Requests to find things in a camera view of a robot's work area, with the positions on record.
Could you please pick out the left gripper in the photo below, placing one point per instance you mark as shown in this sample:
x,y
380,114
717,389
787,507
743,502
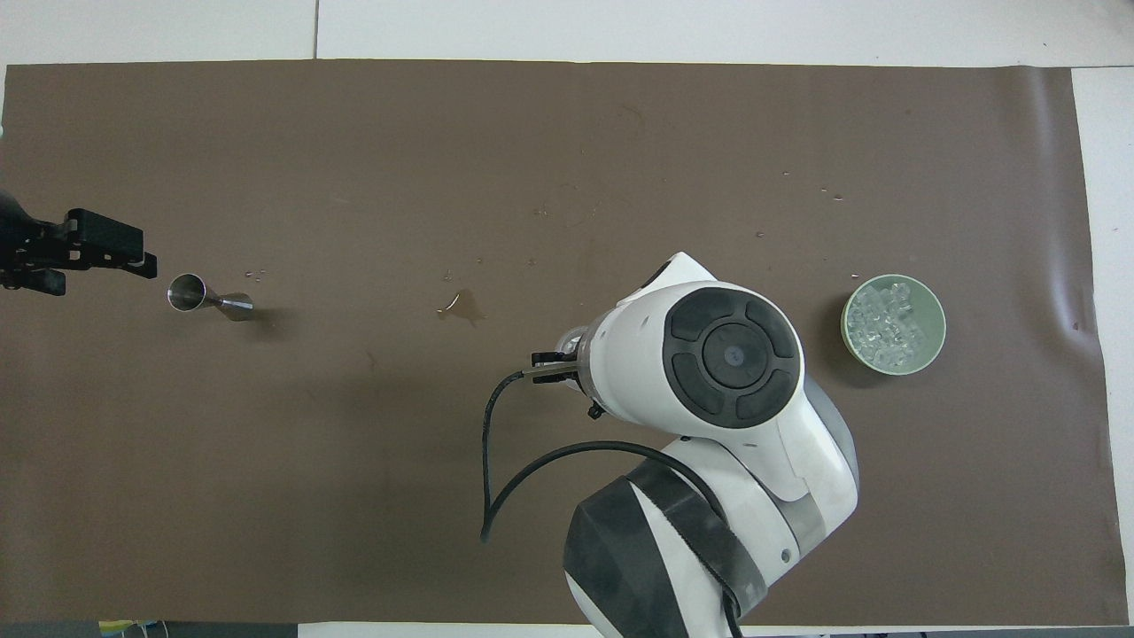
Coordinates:
x,y
11,221

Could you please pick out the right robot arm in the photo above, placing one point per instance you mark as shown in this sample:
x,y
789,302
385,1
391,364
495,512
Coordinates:
x,y
735,372

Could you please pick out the clear ice cubes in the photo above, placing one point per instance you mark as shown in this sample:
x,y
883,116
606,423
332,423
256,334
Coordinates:
x,y
886,328

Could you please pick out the silver steel double jigger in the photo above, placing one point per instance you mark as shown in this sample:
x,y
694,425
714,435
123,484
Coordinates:
x,y
190,293

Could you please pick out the green round bowl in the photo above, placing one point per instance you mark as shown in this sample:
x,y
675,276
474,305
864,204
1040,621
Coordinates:
x,y
932,326

